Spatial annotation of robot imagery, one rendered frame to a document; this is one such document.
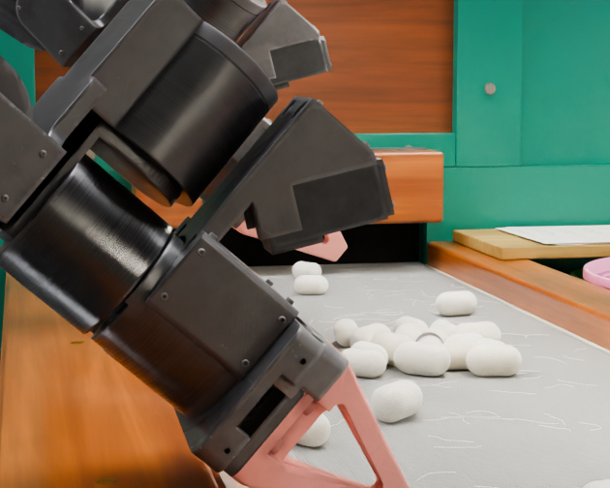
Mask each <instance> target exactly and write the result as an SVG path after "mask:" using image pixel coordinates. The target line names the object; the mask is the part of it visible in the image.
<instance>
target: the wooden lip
mask: <svg viewBox="0 0 610 488"><path fill-rule="evenodd" d="M370 149H372V150H373V151H374V152H375V156H376V157H377V158H381V159H382V160H383V163H384V164H386V171H385V173H386V178H387V182H388V187H389V191H390V195H391V199H392V200H393V201H394V203H395V207H393V209H394V213H395V215H391V216H388V219H386V220H382V221H378V222H374V223H371V224H413V223H440V222H441V221H442V215H443V153H442V152H441V151H436V150H431V149H427V148H424V147H374V148H370ZM132 193H133V194H134V195H135V196H136V197H137V198H139V199H140V200H141V201H142V202H144V203H145V204H146V205H147V206H148V207H150V208H151V209H152V210H153V211H154V212H155V213H157V214H158V215H159V216H160V217H161V218H163V219H164V220H165V221H166V222H167V223H168V224H170V225H171V226H172V227H173V228H174V229H177V228H178V227H179V226H180V225H181V223H182V222H183V221H184V220H185V219H186V218H187V217H188V216H189V217H190V218H192V217H193V216H194V214H195V213H196V212H197V211H198V210H199V208H200V207H201V206H202V205H203V203H202V202H201V201H202V199H201V198H198V199H197V201H196V202H195V203H194V204H193V206H185V205H182V204H180V203H177V202H175V203H174V204H173V206H172V207H165V206H163V205H161V204H160V203H158V202H156V201H155V200H153V199H151V198H149V197H148V196H146V195H145V194H144V193H142V192H141V191H140V190H138V189H137V188H136V187H134V186H133V185H132Z"/></svg>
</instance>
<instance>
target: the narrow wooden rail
mask: <svg viewBox="0 0 610 488"><path fill-rule="evenodd" d="M427 264H428V265H430V266H432V267H434V268H436V269H438V270H440V271H442V272H444V273H446V274H448V275H450V276H452V277H454V278H456V279H459V280H461V281H463V282H465V283H467V284H469V285H471V286H473V287H475V288H478V289H480V290H483V291H485V292H487V293H489V294H491V295H493V296H496V297H498V298H499V299H501V300H503V301H505V302H507V303H509V304H511V305H514V306H516V307H518V308H520V309H522V310H524V311H526V312H528V313H530V314H533V315H535V316H537V317H539V318H541V319H543V320H546V321H548V322H551V323H553V324H555V325H556V326H558V327H560V328H562V329H564V330H566V331H568V332H571V333H573V334H575V335H577V336H579V337H581V338H583V339H585V340H587V341H590V342H592V343H594V344H596V345H598V346H600V347H602V348H604V349H606V350H609V351H610V290H608V289H605V288H603V287H600V286H597V285H595V284H592V283H589V282H587V281H584V280H581V279H578V278H576V277H573V276H570V275H568V274H565V273H563V272H561V271H558V270H555V269H552V268H550V267H547V266H544V265H542V264H539V263H536V262H534V261H531V260H528V259H509V260H501V259H497V258H494V257H492V256H489V255H487V254H484V253H482V252H479V251H477V250H475V249H472V248H470V247H467V246H465V245H462V244H460V243H457V242H455V241H431V242H429V243H428V252H427Z"/></svg>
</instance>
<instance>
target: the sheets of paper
mask: <svg viewBox="0 0 610 488"><path fill-rule="evenodd" d="M495 229H498V230H502V231H506V232H509V233H512V234H515V235H518V236H522V237H525V238H528V239H531V240H533V241H536V242H540V243H543V244H553V245H556V246H561V245H589V244H610V225H607V226H558V227H506V228H495Z"/></svg>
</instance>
